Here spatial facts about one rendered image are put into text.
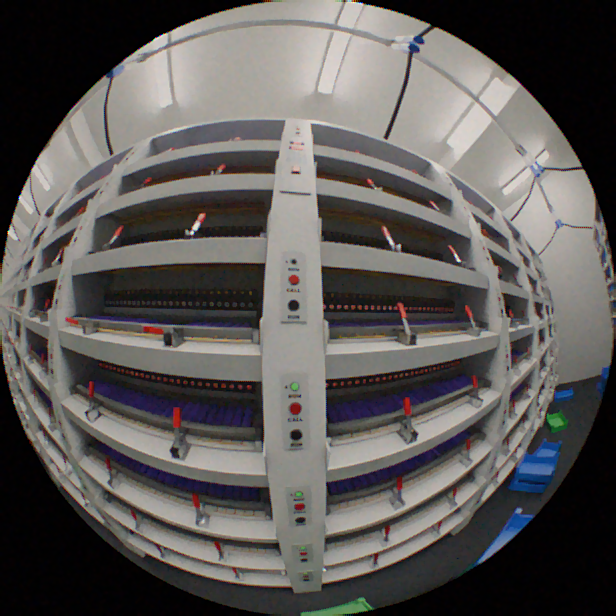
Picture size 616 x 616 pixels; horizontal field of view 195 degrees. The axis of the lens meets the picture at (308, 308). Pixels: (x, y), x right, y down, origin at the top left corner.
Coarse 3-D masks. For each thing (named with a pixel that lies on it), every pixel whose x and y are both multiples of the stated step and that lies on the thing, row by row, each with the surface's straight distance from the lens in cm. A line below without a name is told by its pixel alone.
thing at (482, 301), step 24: (432, 168) 107; (456, 192) 100; (456, 216) 88; (456, 240) 86; (456, 288) 82; (480, 288) 76; (456, 312) 82; (480, 312) 76; (504, 312) 81; (504, 336) 77; (480, 360) 77; (504, 360) 76; (504, 432) 90; (456, 528) 116
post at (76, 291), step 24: (144, 144) 104; (120, 168) 94; (120, 192) 87; (72, 240) 81; (96, 240) 77; (120, 240) 85; (72, 264) 71; (72, 288) 71; (96, 288) 76; (48, 360) 78; (72, 360) 72; (96, 360) 78; (72, 432) 76; (72, 456) 81; (96, 504) 94; (120, 528) 101; (144, 552) 117
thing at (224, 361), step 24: (72, 312) 70; (96, 312) 76; (120, 312) 67; (144, 312) 59; (168, 312) 54; (192, 312) 50; (216, 312) 47; (240, 312) 46; (72, 336) 58; (96, 336) 49; (120, 336) 45; (120, 360) 42; (144, 360) 37; (168, 360) 33; (192, 360) 31; (216, 360) 29; (240, 360) 28
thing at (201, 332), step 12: (72, 324) 66; (108, 324) 51; (120, 324) 47; (132, 324) 44; (144, 324) 43; (156, 324) 41; (156, 336) 38; (192, 336) 36; (204, 336) 34; (216, 336) 33; (228, 336) 33; (240, 336) 33; (252, 336) 33
